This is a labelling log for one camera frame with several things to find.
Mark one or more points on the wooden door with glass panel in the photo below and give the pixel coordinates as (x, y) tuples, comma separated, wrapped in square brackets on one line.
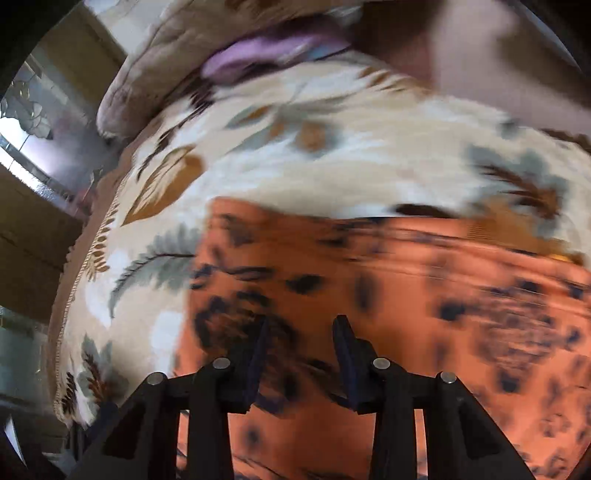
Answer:
[(46, 120)]

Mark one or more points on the leaf print blanket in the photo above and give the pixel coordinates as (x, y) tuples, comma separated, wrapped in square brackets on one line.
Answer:
[(323, 166)]

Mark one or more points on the striped bolster pillow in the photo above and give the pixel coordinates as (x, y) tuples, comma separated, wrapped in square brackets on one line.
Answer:
[(161, 69)]

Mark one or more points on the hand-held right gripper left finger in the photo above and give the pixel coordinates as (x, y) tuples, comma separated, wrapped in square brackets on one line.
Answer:
[(256, 364)]

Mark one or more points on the pink bed sheet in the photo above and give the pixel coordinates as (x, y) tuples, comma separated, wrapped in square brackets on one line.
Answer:
[(485, 60)]

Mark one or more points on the purple cloth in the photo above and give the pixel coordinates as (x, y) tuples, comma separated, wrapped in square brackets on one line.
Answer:
[(244, 53)]

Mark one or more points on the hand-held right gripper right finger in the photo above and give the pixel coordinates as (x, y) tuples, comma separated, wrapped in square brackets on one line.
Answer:
[(348, 369)]

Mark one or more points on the orange floral shirt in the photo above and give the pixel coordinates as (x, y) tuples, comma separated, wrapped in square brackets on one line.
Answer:
[(369, 286)]

